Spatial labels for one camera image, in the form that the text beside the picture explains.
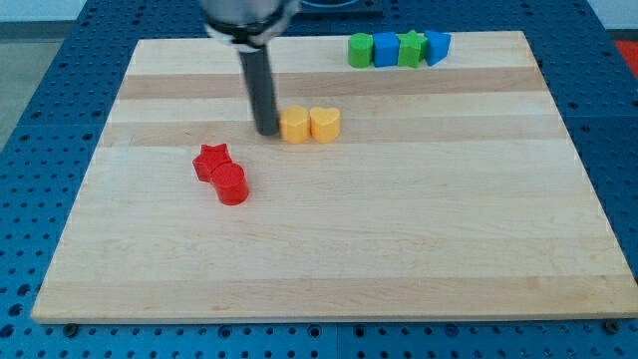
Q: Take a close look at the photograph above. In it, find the blue cube block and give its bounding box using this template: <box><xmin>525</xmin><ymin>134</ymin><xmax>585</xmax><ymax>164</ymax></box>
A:
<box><xmin>373</xmin><ymin>32</ymin><xmax>400</xmax><ymax>68</ymax></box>

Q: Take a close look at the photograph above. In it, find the yellow pentagon block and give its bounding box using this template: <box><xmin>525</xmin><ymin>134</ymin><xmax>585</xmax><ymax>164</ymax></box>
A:
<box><xmin>279</xmin><ymin>105</ymin><xmax>310</xmax><ymax>144</ymax></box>

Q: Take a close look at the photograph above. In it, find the blue triangle block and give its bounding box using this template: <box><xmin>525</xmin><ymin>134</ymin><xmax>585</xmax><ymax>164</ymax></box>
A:
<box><xmin>424</xmin><ymin>30</ymin><xmax>452</xmax><ymax>66</ymax></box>

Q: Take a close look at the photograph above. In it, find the wooden board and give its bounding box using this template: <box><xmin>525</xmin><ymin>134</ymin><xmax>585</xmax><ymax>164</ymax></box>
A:
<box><xmin>32</xmin><ymin>31</ymin><xmax>637</xmax><ymax>324</ymax></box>

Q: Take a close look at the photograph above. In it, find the yellow heart block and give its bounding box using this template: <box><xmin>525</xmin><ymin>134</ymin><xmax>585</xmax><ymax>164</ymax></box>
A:
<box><xmin>309</xmin><ymin>107</ymin><xmax>341</xmax><ymax>144</ymax></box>

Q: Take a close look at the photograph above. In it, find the red star block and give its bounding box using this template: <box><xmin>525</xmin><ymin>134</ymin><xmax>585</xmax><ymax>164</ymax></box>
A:
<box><xmin>192</xmin><ymin>144</ymin><xmax>232</xmax><ymax>182</ymax></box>

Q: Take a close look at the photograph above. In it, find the green cylinder block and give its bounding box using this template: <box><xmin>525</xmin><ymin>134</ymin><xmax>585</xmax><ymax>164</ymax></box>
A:
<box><xmin>348</xmin><ymin>33</ymin><xmax>374</xmax><ymax>69</ymax></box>

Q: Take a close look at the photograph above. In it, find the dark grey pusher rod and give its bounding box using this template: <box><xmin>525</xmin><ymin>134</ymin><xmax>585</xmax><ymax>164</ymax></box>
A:
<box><xmin>239</xmin><ymin>47</ymin><xmax>279</xmax><ymax>136</ymax></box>

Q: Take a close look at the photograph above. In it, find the green star block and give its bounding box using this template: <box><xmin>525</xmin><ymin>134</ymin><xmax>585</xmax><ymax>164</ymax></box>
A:
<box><xmin>397</xmin><ymin>30</ymin><xmax>428</xmax><ymax>68</ymax></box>

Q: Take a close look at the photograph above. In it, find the red cylinder block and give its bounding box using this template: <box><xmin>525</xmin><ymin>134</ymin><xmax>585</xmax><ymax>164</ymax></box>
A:
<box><xmin>211</xmin><ymin>163</ymin><xmax>249</xmax><ymax>205</ymax></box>

